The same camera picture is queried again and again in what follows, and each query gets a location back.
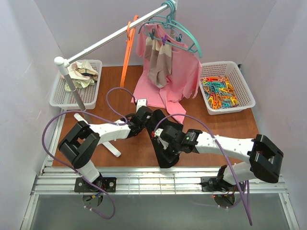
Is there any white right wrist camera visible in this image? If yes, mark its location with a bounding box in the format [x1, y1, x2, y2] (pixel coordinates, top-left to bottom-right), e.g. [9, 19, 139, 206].
[152, 128, 169, 150]

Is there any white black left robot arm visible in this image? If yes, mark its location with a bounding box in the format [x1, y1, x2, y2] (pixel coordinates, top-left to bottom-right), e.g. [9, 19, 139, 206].
[58, 106, 153, 192]

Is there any black underwear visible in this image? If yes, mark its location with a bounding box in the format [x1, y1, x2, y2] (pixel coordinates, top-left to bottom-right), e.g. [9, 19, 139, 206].
[146, 109, 188, 169]

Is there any teal plastic hanger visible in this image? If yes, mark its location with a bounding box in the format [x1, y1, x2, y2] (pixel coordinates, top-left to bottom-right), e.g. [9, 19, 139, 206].
[161, 0, 203, 58]

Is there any white clothes basket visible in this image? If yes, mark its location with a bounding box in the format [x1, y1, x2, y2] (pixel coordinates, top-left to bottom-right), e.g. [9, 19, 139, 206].
[49, 59, 102, 110]

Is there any pink t-shirt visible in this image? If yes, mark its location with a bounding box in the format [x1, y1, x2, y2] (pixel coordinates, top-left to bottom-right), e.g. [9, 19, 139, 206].
[134, 25, 201, 124]

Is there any teal clip hanger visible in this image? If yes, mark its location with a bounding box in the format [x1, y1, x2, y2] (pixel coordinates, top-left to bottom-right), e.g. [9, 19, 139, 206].
[138, 23, 193, 53]

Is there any pile of colourful clothespins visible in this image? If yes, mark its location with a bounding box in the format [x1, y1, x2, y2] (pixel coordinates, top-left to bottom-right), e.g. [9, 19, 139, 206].
[200, 75, 239, 110]

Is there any white clothespin basket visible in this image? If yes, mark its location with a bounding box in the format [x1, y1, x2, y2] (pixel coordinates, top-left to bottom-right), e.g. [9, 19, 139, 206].
[199, 61, 256, 115]

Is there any beige brown underwear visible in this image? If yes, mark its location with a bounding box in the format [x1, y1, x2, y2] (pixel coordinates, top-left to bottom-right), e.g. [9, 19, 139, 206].
[144, 37, 172, 88]

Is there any white metal clothes rack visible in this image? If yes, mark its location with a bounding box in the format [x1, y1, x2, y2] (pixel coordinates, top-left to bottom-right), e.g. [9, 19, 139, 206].
[53, 0, 178, 158]

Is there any pile of light clothes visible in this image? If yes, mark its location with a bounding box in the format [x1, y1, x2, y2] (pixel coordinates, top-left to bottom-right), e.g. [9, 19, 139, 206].
[68, 60, 99, 89]

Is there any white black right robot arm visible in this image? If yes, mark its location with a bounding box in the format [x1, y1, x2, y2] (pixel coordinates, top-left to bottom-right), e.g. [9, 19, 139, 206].
[153, 126, 283, 192]

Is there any orange plastic hanger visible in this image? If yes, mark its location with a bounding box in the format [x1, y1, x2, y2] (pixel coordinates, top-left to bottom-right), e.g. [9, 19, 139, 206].
[120, 21, 135, 88]

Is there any aluminium rail frame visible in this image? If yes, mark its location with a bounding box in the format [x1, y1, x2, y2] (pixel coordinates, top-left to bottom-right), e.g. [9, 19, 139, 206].
[20, 109, 300, 230]

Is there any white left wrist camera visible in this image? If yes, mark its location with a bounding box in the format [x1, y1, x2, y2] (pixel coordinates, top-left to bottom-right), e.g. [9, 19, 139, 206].
[135, 99, 147, 112]

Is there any purple clothespin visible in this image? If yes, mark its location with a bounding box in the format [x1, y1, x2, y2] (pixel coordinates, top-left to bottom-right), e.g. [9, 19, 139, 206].
[161, 35, 167, 45]

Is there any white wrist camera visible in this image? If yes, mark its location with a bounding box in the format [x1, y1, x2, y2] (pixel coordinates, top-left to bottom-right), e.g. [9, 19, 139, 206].
[152, 128, 169, 150]
[135, 99, 147, 112]

